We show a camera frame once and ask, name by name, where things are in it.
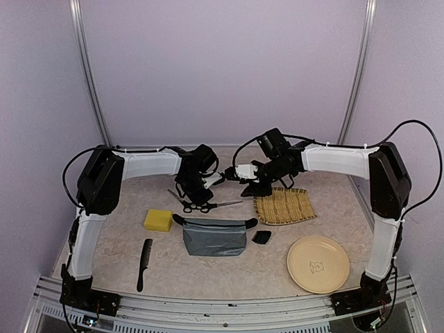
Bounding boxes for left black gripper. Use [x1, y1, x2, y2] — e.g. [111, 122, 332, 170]
[181, 173, 214, 207]

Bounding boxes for black handled scissors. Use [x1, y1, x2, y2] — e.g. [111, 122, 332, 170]
[194, 200, 243, 214]
[167, 189, 198, 213]

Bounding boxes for grey zip pouch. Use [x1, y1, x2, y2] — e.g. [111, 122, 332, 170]
[172, 214, 258, 257]

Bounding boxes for black clipper guard attachment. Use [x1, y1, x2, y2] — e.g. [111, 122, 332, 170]
[252, 230, 272, 245]

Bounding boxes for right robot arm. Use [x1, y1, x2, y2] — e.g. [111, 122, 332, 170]
[232, 128, 411, 308]

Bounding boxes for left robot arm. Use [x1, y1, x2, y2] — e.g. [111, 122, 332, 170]
[64, 144, 224, 280]

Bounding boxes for woven bamboo tray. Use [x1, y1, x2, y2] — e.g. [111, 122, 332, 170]
[253, 187, 316, 226]

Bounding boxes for yellow sponge block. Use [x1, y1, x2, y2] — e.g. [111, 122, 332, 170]
[144, 209, 173, 232]

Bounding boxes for black plastic comb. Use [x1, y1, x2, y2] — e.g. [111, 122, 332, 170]
[137, 239, 153, 292]

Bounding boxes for beige round plate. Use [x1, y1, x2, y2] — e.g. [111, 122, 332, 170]
[287, 236, 350, 294]

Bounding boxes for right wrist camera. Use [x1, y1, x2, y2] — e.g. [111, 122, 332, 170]
[224, 164, 258, 181]

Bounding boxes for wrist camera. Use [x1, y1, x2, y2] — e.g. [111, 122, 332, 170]
[224, 164, 258, 181]
[203, 172, 225, 189]

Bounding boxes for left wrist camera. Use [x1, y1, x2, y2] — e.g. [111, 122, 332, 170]
[203, 172, 225, 189]

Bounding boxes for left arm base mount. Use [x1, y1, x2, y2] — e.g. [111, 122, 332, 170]
[60, 271, 121, 317]

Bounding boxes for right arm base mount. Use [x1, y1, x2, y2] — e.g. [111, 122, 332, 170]
[330, 271, 392, 316]

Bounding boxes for front aluminium rail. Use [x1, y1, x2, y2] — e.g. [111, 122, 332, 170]
[24, 273, 431, 333]

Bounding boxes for right aluminium frame post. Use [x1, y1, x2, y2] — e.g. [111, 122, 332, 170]
[337, 0, 377, 144]

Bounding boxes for aluminium frame post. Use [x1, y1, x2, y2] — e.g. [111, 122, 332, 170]
[69, 0, 112, 147]
[337, 0, 377, 144]

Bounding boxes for left aluminium frame post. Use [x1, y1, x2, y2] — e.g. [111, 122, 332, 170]
[69, 0, 112, 147]

